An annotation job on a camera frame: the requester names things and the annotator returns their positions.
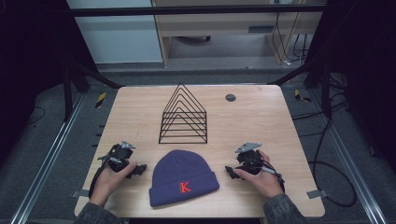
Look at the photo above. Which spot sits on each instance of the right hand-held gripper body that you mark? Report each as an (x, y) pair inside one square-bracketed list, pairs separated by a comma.
[(249, 157)]

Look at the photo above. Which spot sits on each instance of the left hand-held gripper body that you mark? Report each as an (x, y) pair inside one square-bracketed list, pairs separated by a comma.
[(120, 155)]

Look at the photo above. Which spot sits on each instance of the purple knit beanie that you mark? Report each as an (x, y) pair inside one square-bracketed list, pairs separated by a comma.
[(182, 177)]

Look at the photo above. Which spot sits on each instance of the person's left hand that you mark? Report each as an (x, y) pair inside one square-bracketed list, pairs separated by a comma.
[(107, 185)]

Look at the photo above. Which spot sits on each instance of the person's right hand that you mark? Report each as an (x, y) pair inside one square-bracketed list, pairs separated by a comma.
[(264, 183)]

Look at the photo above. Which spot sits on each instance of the black yellow striped tape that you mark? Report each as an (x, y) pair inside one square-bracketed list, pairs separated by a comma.
[(100, 100), (301, 97)]

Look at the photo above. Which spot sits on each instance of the grey round table grommet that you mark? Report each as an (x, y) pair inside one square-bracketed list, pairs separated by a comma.
[(230, 97)]

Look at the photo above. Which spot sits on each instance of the black metal stand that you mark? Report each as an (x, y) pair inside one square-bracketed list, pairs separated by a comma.
[(67, 93), (326, 90)]

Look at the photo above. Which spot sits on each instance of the white cabinet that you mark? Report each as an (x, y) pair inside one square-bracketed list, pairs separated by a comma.
[(118, 37)]

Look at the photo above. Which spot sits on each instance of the dark curtain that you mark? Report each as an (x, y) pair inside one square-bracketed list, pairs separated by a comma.
[(367, 62), (28, 62)]

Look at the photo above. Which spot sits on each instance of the light wooden desk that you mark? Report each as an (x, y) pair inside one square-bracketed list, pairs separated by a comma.
[(218, 23)]

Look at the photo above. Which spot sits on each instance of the grey metal table bracket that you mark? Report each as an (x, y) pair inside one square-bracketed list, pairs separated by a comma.
[(317, 194), (80, 193)]

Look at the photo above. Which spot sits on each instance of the aluminium floor rail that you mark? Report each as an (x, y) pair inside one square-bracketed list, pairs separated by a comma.
[(351, 161), (46, 161)]

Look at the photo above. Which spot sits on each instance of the black horizontal frame bar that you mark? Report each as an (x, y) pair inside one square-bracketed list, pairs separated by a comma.
[(186, 10)]

